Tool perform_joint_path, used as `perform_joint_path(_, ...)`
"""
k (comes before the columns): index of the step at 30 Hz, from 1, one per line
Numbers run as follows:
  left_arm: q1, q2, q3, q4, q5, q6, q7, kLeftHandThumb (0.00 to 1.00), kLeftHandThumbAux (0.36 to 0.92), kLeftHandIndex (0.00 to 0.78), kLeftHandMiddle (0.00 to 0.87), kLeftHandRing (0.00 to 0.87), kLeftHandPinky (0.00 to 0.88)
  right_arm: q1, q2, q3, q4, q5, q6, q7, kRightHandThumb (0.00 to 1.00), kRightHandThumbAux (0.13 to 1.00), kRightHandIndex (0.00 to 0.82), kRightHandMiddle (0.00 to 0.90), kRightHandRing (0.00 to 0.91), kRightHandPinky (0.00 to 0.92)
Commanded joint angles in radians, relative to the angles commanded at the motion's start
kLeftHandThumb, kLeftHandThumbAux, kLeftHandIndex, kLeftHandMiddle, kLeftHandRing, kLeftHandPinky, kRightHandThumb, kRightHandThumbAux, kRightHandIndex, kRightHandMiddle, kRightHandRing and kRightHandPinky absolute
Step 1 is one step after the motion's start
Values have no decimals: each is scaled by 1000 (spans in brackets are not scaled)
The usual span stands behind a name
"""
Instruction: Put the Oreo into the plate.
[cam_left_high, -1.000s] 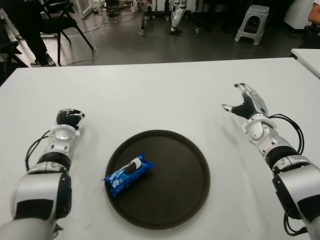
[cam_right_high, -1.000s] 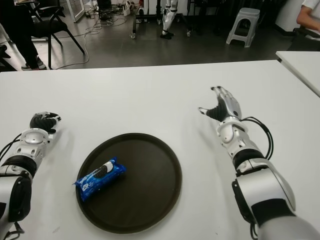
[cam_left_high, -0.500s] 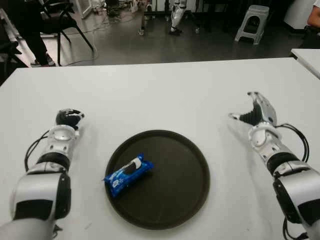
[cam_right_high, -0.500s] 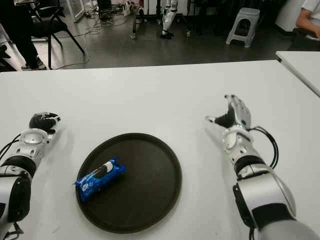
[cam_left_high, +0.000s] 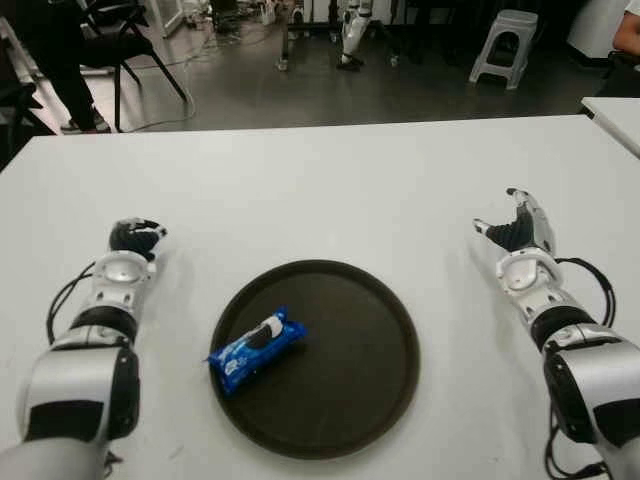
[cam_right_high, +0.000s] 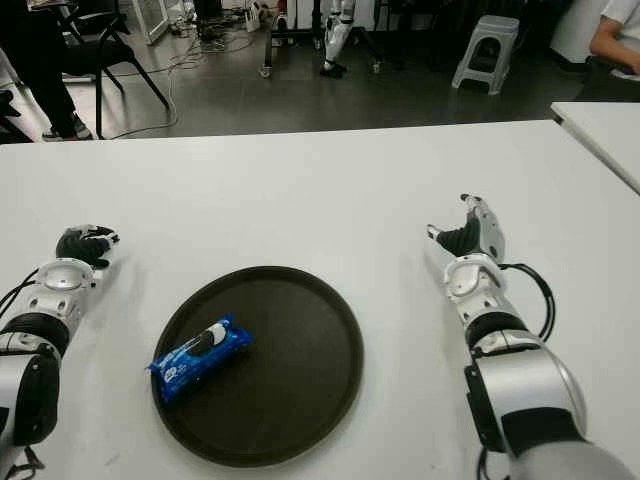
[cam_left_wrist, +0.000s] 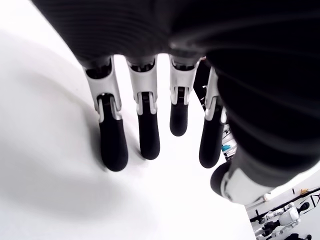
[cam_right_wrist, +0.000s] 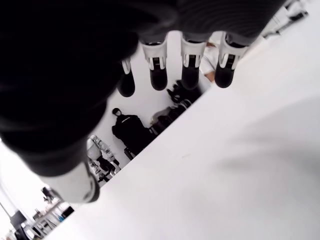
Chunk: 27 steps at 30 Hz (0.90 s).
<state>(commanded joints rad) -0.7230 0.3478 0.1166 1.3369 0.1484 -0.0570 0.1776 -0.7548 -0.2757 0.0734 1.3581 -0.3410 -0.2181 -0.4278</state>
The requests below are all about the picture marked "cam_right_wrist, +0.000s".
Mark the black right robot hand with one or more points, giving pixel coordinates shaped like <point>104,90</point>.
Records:
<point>62,75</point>

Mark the person in black jacket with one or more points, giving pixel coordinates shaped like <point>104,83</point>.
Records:
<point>130,127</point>

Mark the white and black robot figure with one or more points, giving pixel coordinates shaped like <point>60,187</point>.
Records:
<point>100,155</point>

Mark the black office chair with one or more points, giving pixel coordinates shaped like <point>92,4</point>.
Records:
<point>176,93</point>

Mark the cluttered white desk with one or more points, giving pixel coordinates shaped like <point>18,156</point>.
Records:
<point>50,215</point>

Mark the seated person in white shirt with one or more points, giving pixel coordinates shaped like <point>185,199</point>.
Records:
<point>208,62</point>

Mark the white side table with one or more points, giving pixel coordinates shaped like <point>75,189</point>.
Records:
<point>282,22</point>

